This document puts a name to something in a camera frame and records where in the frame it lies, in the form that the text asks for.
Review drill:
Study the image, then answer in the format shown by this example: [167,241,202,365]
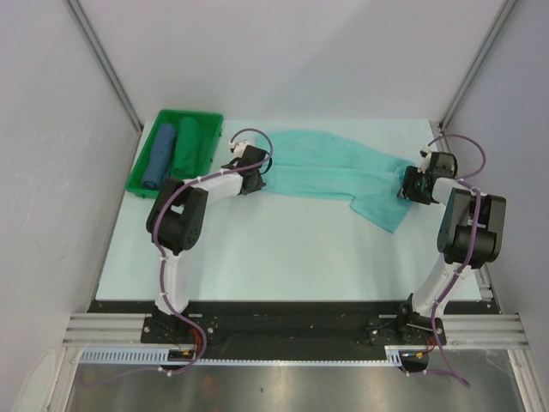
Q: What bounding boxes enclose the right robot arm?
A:
[395,148,507,344]

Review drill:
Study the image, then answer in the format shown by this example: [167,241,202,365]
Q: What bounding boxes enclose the green plastic tray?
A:
[125,109,224,198]

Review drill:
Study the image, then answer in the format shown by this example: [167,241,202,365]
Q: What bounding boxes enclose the aluminium frame post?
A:
[437,0,520,131]
[63,0,143,132]

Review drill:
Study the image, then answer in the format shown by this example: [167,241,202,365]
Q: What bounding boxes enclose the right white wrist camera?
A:
[418,145,432,173]

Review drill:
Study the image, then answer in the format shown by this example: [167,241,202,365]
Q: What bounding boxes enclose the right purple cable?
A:
[424,133,488,387]

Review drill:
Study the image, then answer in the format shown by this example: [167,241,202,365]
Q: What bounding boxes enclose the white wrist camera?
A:
[228,140,251,158]
[418,145,432,173]

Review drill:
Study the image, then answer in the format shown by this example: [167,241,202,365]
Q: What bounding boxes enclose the white slotted cable duct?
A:
[80,348,402,367]

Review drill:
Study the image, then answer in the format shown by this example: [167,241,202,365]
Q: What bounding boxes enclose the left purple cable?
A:
[76,127,275,383]

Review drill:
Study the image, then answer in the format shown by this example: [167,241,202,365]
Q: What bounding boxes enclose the rolled dark green t shirt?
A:
[172,117,201,179]

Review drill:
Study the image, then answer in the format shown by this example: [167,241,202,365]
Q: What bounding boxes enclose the purple cable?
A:
[76,127,275,383]
[424,133,488,387]

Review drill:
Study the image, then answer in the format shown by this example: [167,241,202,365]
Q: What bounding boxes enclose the teal t shirt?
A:
[264,130,412,233]

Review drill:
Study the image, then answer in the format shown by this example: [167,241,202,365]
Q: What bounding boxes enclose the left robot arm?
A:
[146,141,272,343]

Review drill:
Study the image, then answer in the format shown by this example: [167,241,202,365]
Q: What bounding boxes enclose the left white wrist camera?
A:
[228,140,251,158]

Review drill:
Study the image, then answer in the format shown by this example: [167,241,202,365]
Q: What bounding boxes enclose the left aluminium frame post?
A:
[63,0,143,132]

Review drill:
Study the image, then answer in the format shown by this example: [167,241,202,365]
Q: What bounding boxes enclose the aluminium front rail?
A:
[63,313,529,349]

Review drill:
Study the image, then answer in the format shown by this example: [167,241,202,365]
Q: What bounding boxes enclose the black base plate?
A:
[87,300,501,347]

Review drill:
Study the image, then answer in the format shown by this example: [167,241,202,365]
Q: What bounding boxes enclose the right aluminium frame post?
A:
[437,0,520,131]

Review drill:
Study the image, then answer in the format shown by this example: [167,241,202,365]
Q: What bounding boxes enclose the rolled blue t shirt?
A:
[142,124,176,191]

